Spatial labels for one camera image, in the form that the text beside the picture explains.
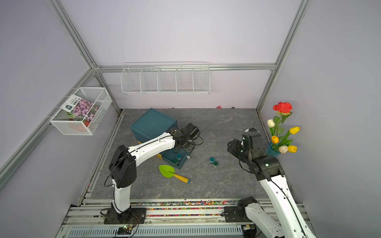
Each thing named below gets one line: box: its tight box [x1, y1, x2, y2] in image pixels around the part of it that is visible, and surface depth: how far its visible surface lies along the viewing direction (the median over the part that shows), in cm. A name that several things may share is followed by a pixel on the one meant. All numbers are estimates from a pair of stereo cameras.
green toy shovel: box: [158, 164, 191, 184], surface depth 90 cm
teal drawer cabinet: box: [129, 107, 179, 143], surface depth 87 cm
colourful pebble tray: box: [129, 199, 240, 218], surface depth 79 cm
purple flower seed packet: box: [60, 94, 100, 122], surface depth 75 cm
